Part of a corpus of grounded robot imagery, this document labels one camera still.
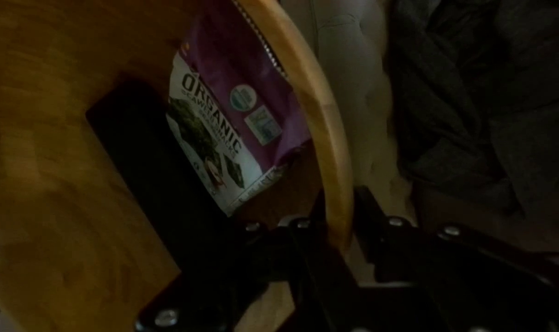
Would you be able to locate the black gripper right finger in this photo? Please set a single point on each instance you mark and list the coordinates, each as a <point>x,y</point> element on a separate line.
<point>463,276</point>

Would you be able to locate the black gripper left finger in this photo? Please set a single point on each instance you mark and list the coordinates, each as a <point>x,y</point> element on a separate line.
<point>260,250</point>

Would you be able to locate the large wooden bowl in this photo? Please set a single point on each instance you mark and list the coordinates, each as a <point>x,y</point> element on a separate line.
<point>44,184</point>

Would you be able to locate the black rectangular object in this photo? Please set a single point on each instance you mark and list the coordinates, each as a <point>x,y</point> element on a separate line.
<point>142,158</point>

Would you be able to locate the purple organic snack bag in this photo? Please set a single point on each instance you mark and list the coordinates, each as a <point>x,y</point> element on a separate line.
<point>228,79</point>

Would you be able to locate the dark grey blanket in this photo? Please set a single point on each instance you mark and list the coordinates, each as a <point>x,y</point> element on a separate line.
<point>487,92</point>

